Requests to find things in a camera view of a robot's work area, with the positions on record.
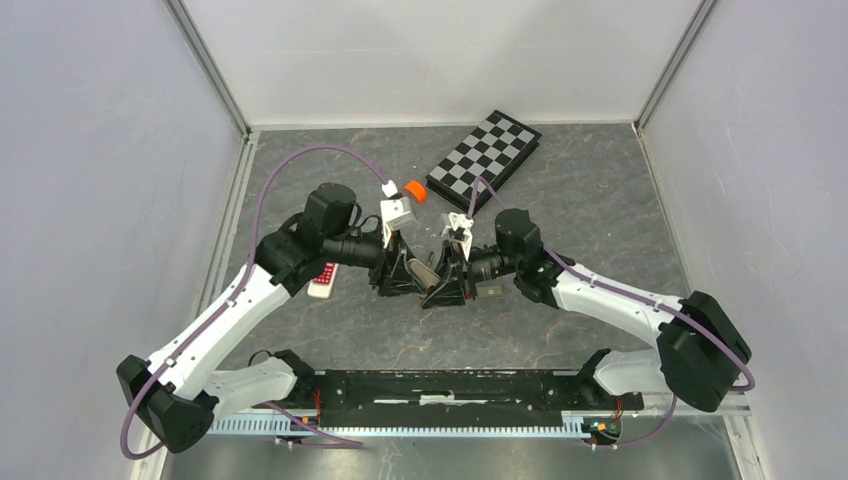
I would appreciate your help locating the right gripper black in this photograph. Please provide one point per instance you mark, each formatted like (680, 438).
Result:
(457, 279)

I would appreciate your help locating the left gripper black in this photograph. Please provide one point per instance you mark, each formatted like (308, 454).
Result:
(391, 274)

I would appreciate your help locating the white beige remote control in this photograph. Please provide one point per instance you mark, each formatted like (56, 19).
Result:
(424, 277)

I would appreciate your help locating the beige battery cover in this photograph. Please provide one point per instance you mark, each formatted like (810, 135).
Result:
(488, 291)

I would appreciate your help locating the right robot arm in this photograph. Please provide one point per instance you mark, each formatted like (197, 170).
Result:
(694, 352)

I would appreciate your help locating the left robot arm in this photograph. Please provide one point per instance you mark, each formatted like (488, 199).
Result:
(176, 393)

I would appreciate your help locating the red white remote control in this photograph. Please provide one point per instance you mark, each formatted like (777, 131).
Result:
(321, 287)

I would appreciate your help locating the orange tape roll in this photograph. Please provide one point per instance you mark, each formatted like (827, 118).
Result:
(416, 191)

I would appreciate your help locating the folded black chessboard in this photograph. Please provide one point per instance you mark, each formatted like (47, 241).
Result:
(487, 157)

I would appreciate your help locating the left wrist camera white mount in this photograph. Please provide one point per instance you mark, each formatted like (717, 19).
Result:
(395, 211)

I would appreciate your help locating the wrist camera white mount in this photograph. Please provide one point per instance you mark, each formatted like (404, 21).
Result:
(458, 229)
(395, 211)

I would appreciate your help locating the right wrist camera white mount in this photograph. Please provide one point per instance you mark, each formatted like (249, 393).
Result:
(458, 229)

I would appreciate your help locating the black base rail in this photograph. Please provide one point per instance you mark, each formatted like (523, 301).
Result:
(452, 398)

